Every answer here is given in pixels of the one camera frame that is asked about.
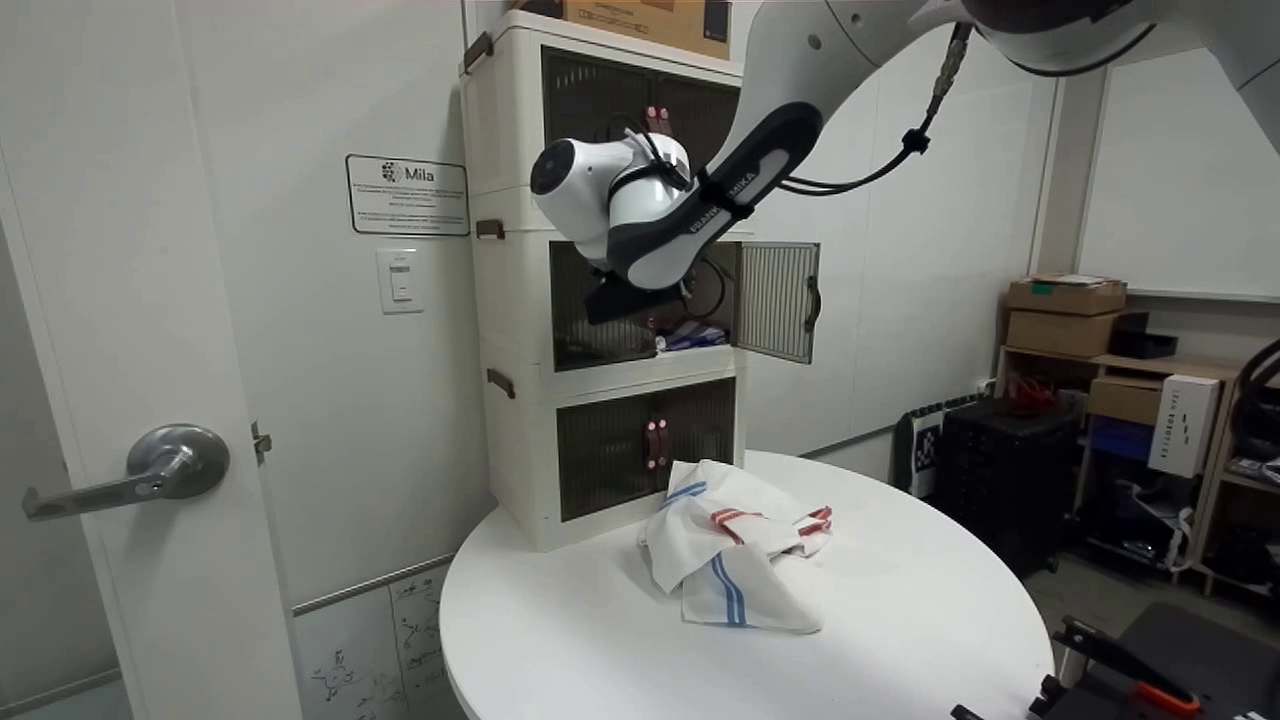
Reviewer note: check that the white wall sign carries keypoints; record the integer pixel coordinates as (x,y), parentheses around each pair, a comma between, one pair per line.
(405,198)

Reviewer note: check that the white carton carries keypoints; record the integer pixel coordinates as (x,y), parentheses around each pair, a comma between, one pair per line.
(1184,426)

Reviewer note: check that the blue white plaid cloth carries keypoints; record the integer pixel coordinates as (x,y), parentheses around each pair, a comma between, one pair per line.
(703,336)

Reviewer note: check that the wooden shelf unit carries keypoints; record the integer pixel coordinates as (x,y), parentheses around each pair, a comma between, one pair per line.
(1206,365)

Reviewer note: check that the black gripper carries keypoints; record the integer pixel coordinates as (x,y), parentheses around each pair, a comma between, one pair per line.
(634,301)

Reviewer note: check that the metal door latch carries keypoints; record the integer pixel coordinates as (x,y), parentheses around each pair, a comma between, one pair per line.
(260,446)

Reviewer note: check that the cardboard box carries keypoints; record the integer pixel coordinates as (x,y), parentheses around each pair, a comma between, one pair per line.
(645,21)
(1062,336)
(1065,296)
(1124,401)

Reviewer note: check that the white wall board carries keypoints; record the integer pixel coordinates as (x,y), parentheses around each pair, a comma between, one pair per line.
(1184,203)

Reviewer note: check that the white three-tier cabinet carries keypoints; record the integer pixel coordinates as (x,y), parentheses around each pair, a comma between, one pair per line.
(513,401)

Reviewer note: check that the black device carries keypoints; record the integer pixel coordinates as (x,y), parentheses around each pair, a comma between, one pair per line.
(1145,342)

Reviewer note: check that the black framed panel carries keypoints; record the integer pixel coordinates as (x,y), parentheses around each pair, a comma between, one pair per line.
(916,446)

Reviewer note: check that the plain white cloth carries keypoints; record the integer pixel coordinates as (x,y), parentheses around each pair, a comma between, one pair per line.
(623,344)

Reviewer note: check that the white light switch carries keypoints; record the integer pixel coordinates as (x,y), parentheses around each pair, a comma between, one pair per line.
(403,283)

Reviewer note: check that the blue box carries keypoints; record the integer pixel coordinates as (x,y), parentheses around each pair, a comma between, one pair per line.
(1122,441)

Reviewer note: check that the white room door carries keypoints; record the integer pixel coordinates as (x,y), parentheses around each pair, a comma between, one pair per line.
(144,265)

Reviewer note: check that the white towel with red stripes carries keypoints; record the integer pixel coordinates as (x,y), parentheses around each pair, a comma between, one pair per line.
(767,527)

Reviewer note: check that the black crate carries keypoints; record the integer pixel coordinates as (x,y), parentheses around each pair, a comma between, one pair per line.
(1005,481)

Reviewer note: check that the white towel with blue stripes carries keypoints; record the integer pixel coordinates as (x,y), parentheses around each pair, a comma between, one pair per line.
(761,606)

